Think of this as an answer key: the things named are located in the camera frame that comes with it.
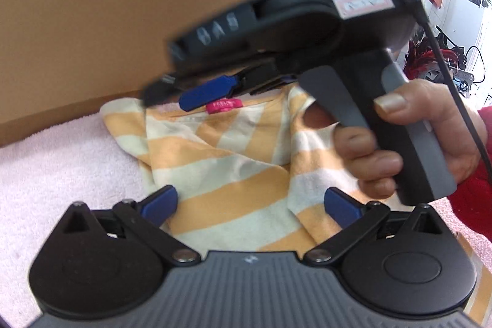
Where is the person's right hand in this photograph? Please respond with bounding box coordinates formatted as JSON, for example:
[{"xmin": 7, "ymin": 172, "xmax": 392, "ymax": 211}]
[{"xmin": 304, "ymin": 78, "xmax": 488, "ymax": 200}]

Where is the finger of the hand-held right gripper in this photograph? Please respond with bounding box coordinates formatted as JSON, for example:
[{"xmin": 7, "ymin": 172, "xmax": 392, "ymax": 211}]
[
  {"xmin": 140, "ymin": 73, "xmax": 181, "ymax": 109},
  {"xmin": 179, "ymin": 57, "xmax": 304, "ymax": 112}
]

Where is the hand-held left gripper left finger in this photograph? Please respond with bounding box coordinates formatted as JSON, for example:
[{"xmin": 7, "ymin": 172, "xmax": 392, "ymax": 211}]
[{"xmin": 58, "ymin": 185, "xmax": 201, "ymax": 268}]

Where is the grey metal machine part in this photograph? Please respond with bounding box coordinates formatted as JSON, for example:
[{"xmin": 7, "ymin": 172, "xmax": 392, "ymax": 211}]
[{"xmin": 454, "ymin": 69, "xmax": 475, "ymax": 98}]

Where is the orange white striped shirt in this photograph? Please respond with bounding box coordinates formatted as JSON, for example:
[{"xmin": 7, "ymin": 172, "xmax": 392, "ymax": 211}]
[{"xmin": 101, "ymin": 86, "xmax": 389, "ymax": 254}]

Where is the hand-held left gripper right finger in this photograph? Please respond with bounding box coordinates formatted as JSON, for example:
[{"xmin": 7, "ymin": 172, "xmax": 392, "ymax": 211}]
[{"xmin": 304, "ymin": 187, "xmax": 444, "ymax": 268}]

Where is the person's right forearm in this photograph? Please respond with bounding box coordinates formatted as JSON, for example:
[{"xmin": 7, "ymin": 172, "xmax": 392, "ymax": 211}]
[{"xmin": 448, "ymin": 106, "xmax": 492, "ymax": 236}]

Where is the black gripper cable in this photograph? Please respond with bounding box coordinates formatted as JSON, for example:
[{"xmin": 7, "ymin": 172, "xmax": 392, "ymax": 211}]
[{"xmin": 390, "ymin": 0, "xmax": 492, "ymax": 177}]

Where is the pink terry blanket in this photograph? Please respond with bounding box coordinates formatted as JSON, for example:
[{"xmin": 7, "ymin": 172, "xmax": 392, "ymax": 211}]
[{"xmin": 0, "ymin": 109, "xmax": 492, "ymax": 328}]

